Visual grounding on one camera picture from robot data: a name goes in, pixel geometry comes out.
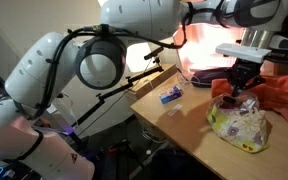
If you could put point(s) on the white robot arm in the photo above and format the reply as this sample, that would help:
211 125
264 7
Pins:
97 55

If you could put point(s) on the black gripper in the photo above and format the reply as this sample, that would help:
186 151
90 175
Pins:
244 74

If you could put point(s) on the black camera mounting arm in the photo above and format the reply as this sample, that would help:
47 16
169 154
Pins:
102 98

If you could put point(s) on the floral cosmetic pouch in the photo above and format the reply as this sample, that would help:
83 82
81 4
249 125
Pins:
246 130

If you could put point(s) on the orange towel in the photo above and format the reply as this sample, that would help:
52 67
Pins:
272 95

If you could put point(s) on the single adhesive bandage strip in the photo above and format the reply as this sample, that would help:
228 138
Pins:
175 109

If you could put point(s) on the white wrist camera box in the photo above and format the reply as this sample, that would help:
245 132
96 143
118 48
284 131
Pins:
252 54

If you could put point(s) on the blue band-aid box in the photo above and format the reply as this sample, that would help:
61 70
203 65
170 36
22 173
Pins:
170 95

